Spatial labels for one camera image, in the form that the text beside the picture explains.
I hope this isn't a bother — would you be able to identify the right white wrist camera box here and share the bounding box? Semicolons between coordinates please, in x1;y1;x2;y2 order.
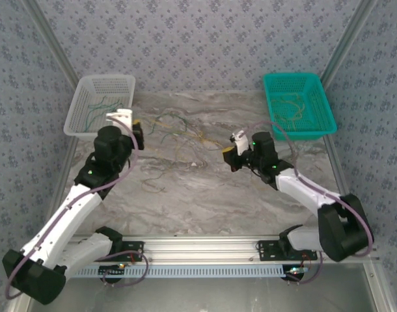
230;129;251;157

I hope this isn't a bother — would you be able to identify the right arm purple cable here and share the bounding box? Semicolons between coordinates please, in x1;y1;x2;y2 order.
242;120;375;285

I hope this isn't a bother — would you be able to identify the white slotted cable duct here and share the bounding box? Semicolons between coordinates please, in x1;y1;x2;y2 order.
68;265;286;280

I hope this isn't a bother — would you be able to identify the thin yellow cable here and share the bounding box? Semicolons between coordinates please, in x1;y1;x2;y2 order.
292;92;318;127
271;94;305;129
152;118;226;152

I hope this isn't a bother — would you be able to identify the yellow green striped cable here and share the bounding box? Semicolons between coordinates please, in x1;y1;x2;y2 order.
171;138;208;167

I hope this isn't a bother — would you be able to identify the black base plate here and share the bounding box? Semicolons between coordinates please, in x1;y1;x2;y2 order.
256;240;318;263
85;240;144;263

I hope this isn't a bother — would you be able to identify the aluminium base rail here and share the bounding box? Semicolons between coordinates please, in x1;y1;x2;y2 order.
64;235;381;263

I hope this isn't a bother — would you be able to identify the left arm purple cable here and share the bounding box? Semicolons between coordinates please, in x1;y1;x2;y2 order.
5;115;150;300

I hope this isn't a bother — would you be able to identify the grey metal panel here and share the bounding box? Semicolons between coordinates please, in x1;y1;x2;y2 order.
29;263;378;312

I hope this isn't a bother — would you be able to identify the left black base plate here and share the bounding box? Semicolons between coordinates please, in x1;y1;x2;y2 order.
85;240;144;263

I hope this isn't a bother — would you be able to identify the small black controller board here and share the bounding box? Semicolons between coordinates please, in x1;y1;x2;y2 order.
98;263;127;278
284;265;308;281

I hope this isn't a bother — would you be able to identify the white plastic basket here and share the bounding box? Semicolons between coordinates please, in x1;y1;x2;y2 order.
63;74;137;141

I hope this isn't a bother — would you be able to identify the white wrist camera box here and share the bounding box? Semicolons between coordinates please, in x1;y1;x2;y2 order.
230;129;251;157
105;109;134;131

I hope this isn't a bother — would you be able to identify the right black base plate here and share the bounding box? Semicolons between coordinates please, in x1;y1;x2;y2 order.
256;240;318;263

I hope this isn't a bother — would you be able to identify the teal plastic basket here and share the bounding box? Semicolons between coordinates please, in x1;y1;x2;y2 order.
262;72;338;141

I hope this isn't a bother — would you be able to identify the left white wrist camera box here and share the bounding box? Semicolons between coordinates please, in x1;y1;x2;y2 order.
105;109;134;131

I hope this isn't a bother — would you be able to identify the aluminium frame post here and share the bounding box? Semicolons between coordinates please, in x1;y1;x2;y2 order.
22;0;82;85
318;0;378;87

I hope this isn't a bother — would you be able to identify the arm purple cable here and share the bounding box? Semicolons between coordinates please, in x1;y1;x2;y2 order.
5;115;150;300
242;120;375;285

